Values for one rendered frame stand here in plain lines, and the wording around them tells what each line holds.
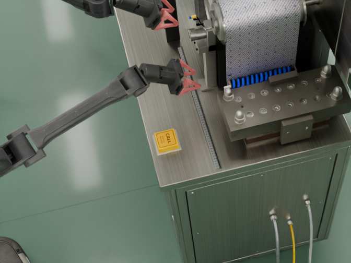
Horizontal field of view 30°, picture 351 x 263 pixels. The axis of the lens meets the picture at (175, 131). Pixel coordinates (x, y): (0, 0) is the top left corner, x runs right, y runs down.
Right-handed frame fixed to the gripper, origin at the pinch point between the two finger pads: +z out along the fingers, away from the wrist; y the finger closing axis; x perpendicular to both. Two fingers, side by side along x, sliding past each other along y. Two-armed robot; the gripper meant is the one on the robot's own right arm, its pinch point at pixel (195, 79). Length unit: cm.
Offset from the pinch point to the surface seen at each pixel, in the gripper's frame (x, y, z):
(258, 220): -45, 26, 44
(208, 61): 1.6, -7.5, 6.5
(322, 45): 22.8, -0.8, 36.7
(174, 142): -18.4, 12.2, -2.2
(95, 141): -113, -60, 19
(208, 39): 11.7, -6.7, 0.6
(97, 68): -108, -106, 27
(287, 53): 18.4, 0.9, 24.7
